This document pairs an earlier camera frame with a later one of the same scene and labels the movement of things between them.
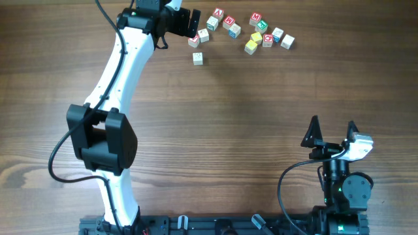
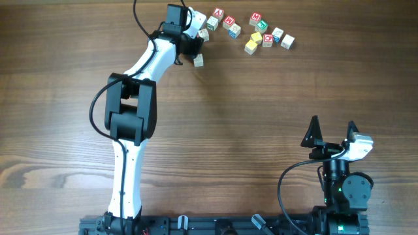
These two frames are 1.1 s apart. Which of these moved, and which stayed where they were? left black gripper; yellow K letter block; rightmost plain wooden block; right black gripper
Moved: left black gripper
Stayed: right black gripper; yellow K letter block; rightmost plain wooden block
